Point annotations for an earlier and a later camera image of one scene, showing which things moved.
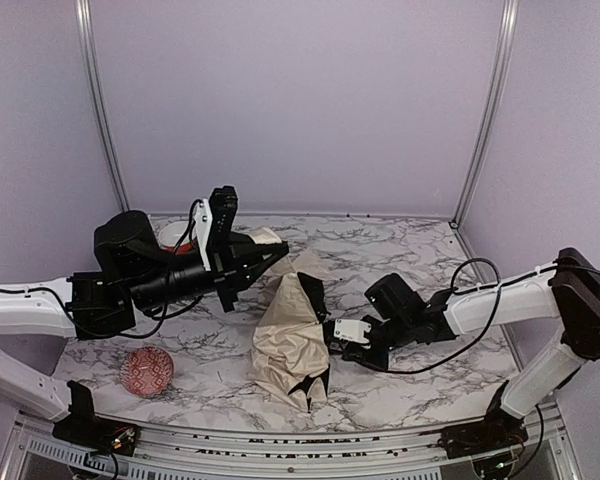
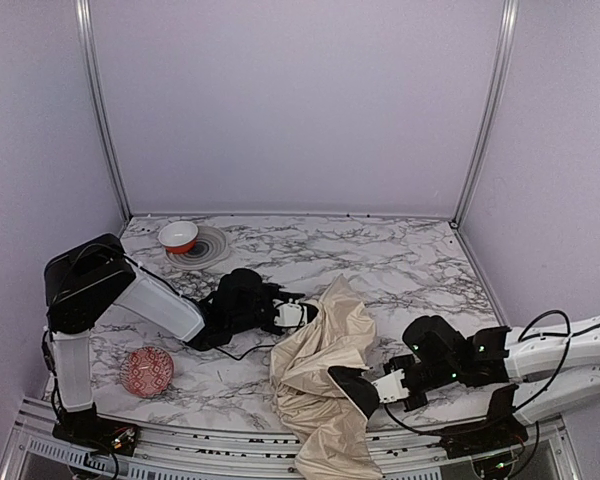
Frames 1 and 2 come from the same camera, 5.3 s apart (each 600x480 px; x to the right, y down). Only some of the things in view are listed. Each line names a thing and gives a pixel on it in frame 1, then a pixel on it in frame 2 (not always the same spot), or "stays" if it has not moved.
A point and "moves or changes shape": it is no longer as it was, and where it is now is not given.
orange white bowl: [170, 235] stays
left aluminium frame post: [92, 67] stays
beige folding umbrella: [291, 348] moves or changes shape
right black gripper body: [328, 331] → [375, 388]
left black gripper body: [225, 275] → [271, 301]
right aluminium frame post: [500, 72] stays
